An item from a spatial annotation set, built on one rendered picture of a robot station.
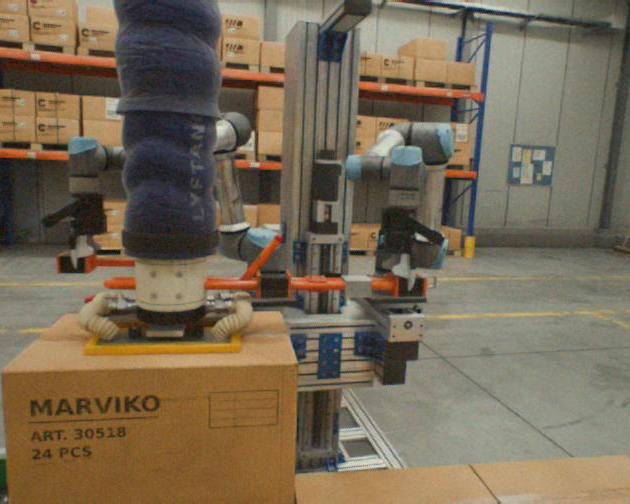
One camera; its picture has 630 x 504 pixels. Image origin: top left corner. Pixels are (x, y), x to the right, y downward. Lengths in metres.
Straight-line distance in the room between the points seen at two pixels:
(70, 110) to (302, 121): 6.84
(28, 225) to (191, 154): 8.94
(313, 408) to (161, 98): 1.42
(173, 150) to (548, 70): 11.61
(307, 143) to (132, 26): 0.93
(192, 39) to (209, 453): 0.89
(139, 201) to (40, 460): 0.58
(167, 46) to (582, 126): 12.16
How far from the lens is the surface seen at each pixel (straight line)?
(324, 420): 2.14
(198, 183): 1.16
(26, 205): 10.00
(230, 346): 1.16
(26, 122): 8.70
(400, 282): 1.30
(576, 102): 12.87
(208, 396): 1.13
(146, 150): 1.15
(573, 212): 12.96
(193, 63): 1.15
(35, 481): 1.28
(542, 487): 1.86
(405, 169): 1.27
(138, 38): 1.18
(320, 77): 1.98
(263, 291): 1.22
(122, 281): 1.27
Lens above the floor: 1.49
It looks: 9 degrees down
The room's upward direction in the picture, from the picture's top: 3 degrees clockwise
